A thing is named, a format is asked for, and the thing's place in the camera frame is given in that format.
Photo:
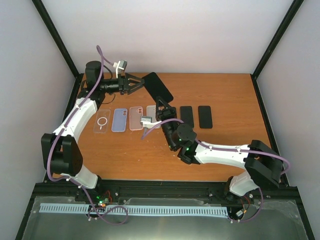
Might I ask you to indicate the clear transparent phone case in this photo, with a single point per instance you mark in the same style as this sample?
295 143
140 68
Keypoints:
102 121

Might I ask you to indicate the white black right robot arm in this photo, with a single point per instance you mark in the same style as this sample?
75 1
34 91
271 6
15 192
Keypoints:
262 167

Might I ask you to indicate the black frame post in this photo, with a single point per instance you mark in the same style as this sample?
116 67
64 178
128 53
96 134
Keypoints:
50 26
279 33

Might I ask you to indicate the black phone from lilac case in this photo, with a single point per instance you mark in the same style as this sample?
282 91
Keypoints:
205 117

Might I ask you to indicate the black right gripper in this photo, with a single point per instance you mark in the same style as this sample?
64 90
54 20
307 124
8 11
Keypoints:
167 113

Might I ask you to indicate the black right frame post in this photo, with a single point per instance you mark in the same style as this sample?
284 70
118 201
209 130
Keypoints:
279 33

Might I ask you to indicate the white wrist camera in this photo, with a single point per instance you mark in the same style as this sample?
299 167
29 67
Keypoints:
147 122
120 68

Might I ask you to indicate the dark green phone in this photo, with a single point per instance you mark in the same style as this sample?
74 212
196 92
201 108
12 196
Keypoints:
186 115

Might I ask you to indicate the black left frame post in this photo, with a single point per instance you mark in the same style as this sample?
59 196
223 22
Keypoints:
50 26

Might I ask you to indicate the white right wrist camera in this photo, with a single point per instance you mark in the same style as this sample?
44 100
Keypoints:
147 122

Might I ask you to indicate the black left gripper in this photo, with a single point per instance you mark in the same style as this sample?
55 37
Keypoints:
123 82

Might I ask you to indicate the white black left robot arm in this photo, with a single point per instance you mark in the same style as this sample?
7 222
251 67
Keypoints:
62 157

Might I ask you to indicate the cream white phone case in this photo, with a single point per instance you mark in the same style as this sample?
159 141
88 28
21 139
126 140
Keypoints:
151 112

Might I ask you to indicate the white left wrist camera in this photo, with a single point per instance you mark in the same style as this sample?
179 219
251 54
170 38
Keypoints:
120 68

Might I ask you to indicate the light blue slotted cable duct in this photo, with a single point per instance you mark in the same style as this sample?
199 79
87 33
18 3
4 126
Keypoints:
137 210

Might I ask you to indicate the dark grey phone corner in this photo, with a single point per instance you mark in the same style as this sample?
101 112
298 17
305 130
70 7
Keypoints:
156 88

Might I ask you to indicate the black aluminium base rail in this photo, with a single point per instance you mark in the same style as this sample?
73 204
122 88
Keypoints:
123 190

